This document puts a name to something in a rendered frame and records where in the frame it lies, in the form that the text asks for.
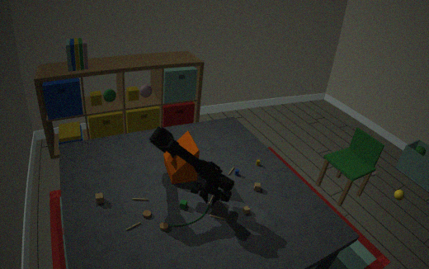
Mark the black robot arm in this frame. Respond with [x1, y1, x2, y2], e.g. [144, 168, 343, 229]
[150, 126, 234, 192]

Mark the green block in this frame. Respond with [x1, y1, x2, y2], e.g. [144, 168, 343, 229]
[179, 200, 187, 209]

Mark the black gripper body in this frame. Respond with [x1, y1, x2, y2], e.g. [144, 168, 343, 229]
[191, 181, 232, 202]

